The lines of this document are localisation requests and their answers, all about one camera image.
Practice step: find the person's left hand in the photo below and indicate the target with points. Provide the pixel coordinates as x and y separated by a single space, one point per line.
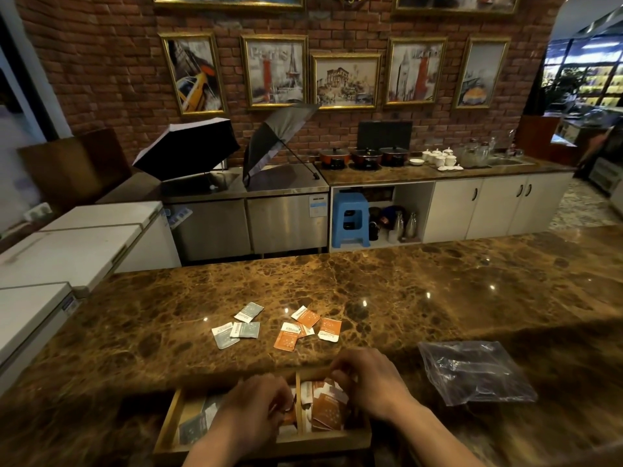
253 406

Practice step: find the black screen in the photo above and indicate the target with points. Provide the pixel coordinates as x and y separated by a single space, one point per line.
384 135

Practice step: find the glass jars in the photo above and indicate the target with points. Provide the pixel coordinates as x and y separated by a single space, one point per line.
474 155

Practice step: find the framed red tower painting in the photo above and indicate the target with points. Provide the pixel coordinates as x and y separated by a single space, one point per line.
275 71

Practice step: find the black kettle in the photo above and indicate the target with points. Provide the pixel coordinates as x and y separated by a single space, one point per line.
377 223

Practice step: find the wooden divided box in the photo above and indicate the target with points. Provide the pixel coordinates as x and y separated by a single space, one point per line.
321 440

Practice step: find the person's left fingers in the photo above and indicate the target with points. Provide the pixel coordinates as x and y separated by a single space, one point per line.
284 401

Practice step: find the stack of orange sachets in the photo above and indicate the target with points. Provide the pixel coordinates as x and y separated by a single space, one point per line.
327 408

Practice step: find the person's right hand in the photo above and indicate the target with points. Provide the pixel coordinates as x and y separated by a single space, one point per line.
375 384

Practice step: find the framed building painting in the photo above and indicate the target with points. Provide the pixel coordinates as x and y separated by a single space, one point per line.
346 81

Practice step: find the person's right forearm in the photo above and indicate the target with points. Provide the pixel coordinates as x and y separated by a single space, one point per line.
438 445

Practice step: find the blue plastic stool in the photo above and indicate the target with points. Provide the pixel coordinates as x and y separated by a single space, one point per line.
349 218

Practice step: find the steel thermos flask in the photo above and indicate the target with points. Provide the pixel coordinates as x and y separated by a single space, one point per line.
411 225
397 226

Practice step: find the lit display shelves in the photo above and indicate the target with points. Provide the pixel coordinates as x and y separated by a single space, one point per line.
601 85

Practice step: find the grey open umbrella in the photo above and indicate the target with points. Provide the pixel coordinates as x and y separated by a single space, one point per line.
272 136

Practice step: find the white chest freezer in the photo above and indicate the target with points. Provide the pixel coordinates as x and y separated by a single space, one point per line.
29 316
87 243

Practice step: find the orange tea packet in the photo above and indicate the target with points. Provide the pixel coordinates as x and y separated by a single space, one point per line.
306 330
306 316
286 338
330 330

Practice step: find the green plant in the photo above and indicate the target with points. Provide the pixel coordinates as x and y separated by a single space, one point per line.
562 89

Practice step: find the white cabinet with brown counter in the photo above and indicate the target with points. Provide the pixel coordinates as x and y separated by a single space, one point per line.
486 209

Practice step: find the framed pale car painting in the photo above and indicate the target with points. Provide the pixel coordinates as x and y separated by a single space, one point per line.
482 72

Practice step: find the white power strip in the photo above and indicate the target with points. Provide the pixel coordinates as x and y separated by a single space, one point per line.
38 211

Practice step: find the clear plastic bag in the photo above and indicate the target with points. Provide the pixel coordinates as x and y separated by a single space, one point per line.
474 372

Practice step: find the person's right fingers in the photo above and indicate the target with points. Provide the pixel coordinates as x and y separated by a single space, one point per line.
340 374

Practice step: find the stainless steel counter fridge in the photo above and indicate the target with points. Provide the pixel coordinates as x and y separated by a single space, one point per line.
282 223

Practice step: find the steel sink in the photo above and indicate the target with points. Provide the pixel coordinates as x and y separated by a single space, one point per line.
511 161

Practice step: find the person's left forearm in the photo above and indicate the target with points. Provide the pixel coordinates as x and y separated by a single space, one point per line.
228 452

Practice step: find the framed taxi painting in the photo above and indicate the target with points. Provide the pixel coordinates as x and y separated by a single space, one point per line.
193 75

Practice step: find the framed clock tower painting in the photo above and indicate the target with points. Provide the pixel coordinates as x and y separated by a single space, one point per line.
415 71

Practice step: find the white teapot set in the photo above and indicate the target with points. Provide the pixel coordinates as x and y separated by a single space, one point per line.
440 158

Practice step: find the grey tea sachet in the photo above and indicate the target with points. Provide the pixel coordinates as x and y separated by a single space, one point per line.
246 330
192 427
224 337
248 312

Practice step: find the black open umbrella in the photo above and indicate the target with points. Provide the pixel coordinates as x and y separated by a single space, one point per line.
187 145

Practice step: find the red cooking pot with lid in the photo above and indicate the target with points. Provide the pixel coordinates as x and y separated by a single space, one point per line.
334 158
394 155
366 159

